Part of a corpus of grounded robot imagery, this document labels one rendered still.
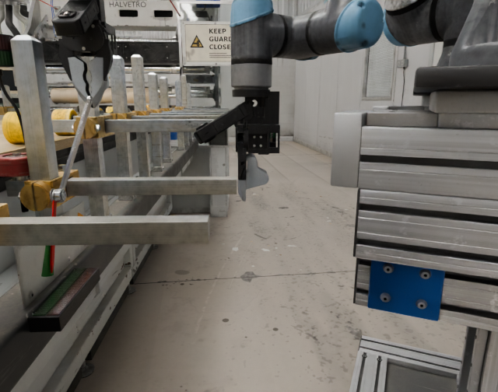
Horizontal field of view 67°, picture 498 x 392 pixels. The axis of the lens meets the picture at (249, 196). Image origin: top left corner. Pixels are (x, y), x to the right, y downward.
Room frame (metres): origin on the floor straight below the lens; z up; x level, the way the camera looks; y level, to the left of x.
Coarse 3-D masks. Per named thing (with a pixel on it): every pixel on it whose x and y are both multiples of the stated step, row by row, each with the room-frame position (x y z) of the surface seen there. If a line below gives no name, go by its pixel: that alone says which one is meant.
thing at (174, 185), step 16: (16, 192) 0.70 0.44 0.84; (80, 192) 0.70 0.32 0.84; (96, 192) 0.70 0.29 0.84; (112, 192) 0.70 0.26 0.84; (128, 192) 0.70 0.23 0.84; (144, 192) 0.71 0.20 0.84; (160, 192) 0.71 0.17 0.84; (176, 192) 0.71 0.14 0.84; (192, 192) 0.71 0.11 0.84; (208, 192) 0.71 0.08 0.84; (224, 192) 0.71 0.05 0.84
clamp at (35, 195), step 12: (36, 180) 0.65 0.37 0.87; (48, 180) 0.65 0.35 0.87; (60, 180) 0.68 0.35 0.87; (24, 192) 0.63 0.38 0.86; (36, 192) 0.63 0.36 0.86; (48, 192) 0.63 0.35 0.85; (24, 204) 0.63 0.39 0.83; (36, 204) 0.63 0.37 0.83; (48, 204) 0.63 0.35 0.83; (60, 204) 0.67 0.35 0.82
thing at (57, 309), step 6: (90, 270) 0.65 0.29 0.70; (84, 276) 0.62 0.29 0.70; (78, 282) 0.60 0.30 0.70; (84, 282) 0.60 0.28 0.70; (72, 288) 0.58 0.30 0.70; (78, 288) 0.58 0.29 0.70; (66, 294) 0.56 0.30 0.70; (72, 294) 0.56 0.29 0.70; (60, 300) 0.54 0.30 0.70; (66, 300) 0.54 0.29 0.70; (54, 306) 0.52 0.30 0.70; (60, 306) 0.52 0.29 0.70; (54, 312) 0.50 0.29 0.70; (60, 312) 0.50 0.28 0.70
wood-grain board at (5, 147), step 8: (0, 128) 1.50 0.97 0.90; (0, 136) 1.17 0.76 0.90; (56, 136) 1.17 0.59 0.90; (64, 136) 1.17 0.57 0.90; (72, 136) 1.17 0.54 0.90; (0, 144) 0.96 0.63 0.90; (8, 144) 0.96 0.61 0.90; (24, 144) 0.96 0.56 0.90; (56, 144) 1.04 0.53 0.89; (64, 144) 1.09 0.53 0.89; (0, 152) 0.79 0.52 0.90; (8, 152) 0.82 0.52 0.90
